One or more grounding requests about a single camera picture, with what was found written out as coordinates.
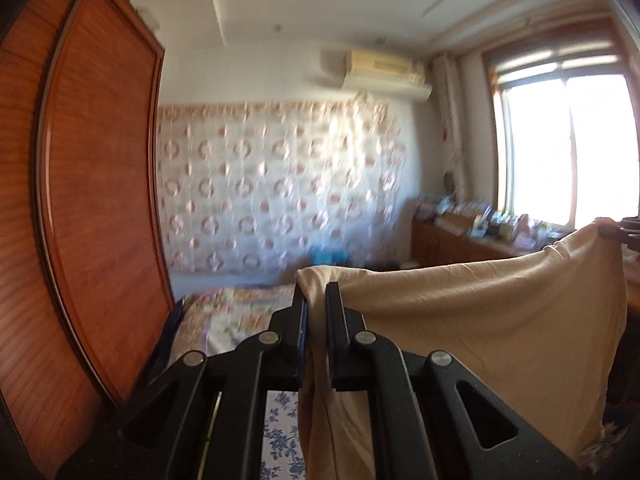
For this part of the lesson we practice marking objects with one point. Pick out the wooden cabinet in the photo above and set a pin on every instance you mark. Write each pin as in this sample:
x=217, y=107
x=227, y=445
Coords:
x=450, y=250

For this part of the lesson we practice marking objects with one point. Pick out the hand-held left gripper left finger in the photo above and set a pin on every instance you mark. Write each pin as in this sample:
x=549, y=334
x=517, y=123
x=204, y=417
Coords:
x=301, y=340

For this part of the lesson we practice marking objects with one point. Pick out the dark round fan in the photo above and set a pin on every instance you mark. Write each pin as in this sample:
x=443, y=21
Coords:
x=449, y=182

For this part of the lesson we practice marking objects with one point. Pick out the wooden louvred wardrobe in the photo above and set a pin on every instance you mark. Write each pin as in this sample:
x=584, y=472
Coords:
x=100, y=185

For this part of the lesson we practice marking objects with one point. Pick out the circle-patterned sheer curtain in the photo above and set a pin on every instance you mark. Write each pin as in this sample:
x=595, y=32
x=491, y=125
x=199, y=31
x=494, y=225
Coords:
x=280, y=185

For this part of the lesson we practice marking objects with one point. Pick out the open cardboard box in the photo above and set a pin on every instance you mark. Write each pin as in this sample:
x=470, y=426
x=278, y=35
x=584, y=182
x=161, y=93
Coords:
x=455, y=222

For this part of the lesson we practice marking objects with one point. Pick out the brown box with blue cloth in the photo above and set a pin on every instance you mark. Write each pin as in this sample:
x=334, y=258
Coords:
x=327, y=257

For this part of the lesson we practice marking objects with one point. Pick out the wall air conditioner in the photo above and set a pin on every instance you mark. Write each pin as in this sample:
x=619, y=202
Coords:
x=385, y=66

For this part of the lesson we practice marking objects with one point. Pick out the pink plastic container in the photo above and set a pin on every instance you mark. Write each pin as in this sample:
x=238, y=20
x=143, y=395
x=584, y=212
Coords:
x=524, y=230

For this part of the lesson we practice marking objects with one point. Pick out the blue floral mattress cover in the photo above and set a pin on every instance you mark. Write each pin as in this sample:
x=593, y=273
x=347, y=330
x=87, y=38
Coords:
x=282, y=435

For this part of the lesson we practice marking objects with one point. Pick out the pink floral quilt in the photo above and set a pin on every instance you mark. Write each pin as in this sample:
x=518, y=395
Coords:
x=240, y=315

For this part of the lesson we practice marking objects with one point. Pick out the patterned window curtain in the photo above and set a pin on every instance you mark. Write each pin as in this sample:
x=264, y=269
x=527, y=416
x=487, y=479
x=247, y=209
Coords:
x=450, y=125

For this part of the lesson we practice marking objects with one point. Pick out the yellow flowered blanket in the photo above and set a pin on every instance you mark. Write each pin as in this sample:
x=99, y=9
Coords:
x=602, y=450

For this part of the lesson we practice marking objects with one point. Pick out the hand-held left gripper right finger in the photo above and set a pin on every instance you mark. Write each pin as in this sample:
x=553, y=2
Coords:
x=332, y=340

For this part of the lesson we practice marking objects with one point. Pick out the beige printed t-shirt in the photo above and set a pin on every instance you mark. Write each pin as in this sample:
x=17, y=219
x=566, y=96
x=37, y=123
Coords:
x=475, y=310

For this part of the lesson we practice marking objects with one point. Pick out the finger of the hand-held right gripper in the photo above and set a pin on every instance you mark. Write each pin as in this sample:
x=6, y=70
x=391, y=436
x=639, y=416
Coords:
x=625, y=232

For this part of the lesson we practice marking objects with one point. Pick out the pile of printed packets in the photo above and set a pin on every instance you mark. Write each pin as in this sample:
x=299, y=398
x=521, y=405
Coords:
x=430, y=208

